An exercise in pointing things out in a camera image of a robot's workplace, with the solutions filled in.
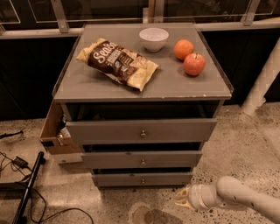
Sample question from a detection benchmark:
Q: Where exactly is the orange fruit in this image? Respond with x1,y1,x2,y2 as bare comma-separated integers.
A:
173,39,194,60

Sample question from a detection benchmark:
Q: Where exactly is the black power adapter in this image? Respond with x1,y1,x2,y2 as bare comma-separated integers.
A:
12,157,28,168

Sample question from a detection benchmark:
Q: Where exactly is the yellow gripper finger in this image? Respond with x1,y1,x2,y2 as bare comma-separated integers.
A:
175,201,194,210
176,187,189,200

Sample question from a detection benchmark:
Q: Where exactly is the red apple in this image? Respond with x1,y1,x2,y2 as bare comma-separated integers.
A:
183,53,206,76

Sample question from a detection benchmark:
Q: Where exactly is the brown snack chip bag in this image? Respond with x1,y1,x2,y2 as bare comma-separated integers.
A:
76,38,158,91

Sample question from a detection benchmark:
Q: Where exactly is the white pipe column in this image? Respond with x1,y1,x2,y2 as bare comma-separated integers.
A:
241,38,280,116

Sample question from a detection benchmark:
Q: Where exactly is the grey drawer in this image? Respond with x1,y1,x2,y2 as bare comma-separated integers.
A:
92,172,193,187
81,150,202,169
66,118,217,145

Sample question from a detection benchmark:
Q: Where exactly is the grey bottom drawer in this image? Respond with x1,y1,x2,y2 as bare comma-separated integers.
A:
92,172,193,187

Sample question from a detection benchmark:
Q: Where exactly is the grey drawer cabinet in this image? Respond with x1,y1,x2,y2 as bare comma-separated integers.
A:
53,23,232,177

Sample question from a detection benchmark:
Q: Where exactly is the grey top drawer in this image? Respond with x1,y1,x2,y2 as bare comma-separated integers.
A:
66,118,217,145

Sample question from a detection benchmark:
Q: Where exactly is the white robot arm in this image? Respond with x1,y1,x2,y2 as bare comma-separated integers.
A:
175,176,280,224

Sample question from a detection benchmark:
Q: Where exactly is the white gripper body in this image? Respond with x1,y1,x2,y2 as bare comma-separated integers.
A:
188,185,217,210

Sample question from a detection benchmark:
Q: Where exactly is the black pole on floor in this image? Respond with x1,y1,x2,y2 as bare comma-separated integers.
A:
12,151,46,224

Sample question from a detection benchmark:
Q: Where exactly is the cardboard box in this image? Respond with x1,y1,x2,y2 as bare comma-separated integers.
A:
40,101,81,155

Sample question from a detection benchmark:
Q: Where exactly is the white ceramic bowl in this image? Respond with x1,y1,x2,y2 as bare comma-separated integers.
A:
139,28,169,52

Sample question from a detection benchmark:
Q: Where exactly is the metal window railing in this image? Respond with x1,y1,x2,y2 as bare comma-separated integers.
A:
0,0,280,39

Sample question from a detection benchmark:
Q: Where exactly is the black floor cable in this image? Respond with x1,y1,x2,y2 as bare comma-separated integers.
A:
0,151,95,224

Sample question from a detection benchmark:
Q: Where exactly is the grey middle drawer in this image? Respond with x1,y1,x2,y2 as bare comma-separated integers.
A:
81,150,202,169

